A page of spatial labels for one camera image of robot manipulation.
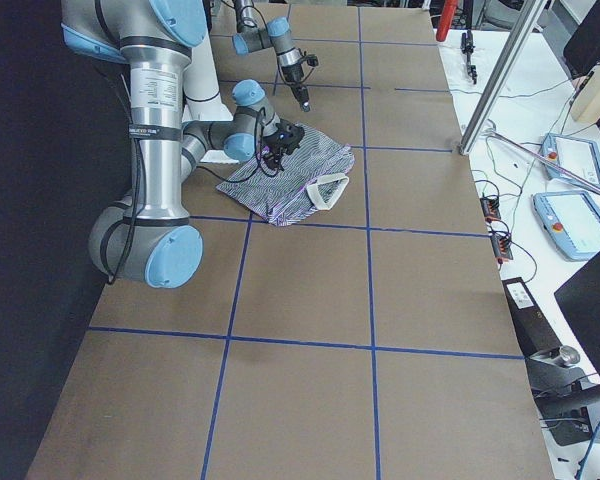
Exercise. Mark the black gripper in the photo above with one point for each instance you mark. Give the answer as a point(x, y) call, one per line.
point(279, 143)
point(293, 76)

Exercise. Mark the striped polo shirt white collar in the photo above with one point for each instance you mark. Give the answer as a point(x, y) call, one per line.
point(313, 178)

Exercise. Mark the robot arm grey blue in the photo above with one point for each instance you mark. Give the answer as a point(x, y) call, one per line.
point(176, 116)
point(254, 33)

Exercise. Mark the black tripod stick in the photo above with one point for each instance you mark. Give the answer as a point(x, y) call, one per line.
point(467, 49)

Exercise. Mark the red object at corner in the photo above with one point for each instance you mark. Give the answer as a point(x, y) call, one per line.
point(446, 18)

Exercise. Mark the orange terminal block far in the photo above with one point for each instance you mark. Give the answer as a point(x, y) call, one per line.
point(490, 208)

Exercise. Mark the orange terminal block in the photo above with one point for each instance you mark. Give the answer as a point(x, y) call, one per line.
point(490, 208)
point(501, 246)

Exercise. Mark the orange terminal block near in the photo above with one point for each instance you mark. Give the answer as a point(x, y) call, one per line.
point(501, 246)

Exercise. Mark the far blue teach pendant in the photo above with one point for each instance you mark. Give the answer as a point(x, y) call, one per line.
point(577, 155)

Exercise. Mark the blue teach pendant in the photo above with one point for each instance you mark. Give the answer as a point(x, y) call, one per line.
point(572, 221)
point(577, 155)

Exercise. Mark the near blue teach pendant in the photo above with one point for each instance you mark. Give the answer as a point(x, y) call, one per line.
point(572, 221)

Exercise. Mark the black power box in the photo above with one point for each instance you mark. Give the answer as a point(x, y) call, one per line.
point(533, 331)

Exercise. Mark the black monitor on desk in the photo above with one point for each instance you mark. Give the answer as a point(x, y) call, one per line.
point(579, 301)

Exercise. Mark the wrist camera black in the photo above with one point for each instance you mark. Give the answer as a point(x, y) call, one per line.
point(310, 59)

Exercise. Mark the aluminium frame post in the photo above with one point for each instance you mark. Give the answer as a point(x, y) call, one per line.
point(512, 49)

